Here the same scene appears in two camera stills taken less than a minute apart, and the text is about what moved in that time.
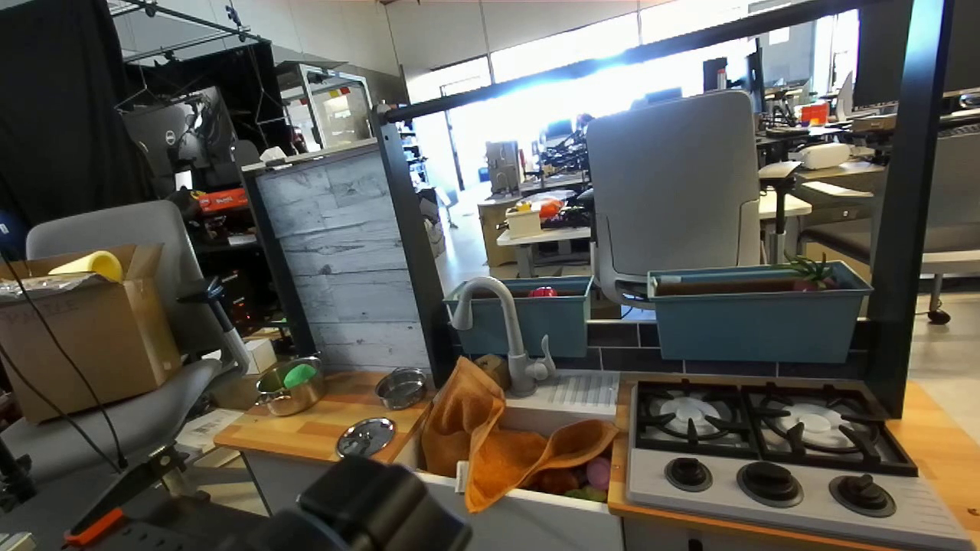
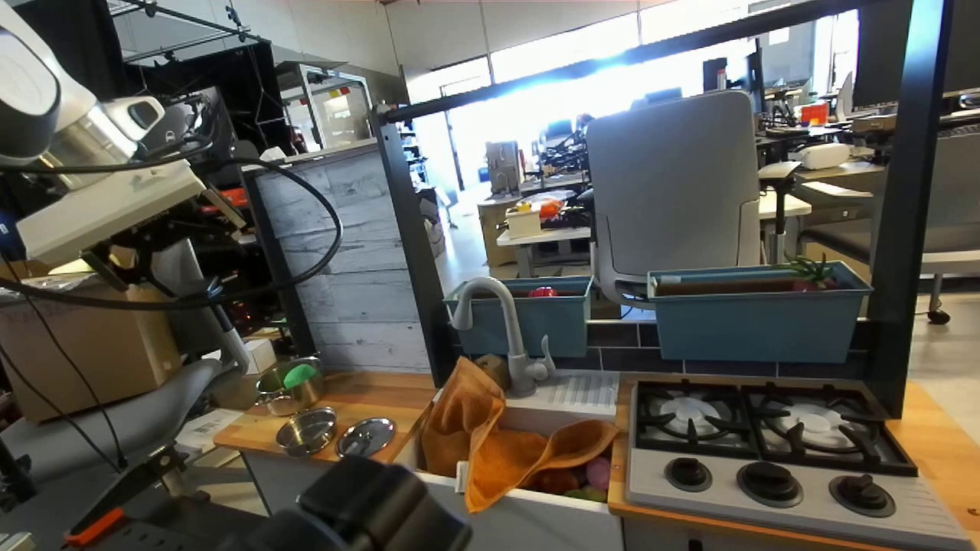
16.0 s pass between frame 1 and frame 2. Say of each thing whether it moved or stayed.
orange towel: stayed
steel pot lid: stayed
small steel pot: moved
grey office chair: stayed
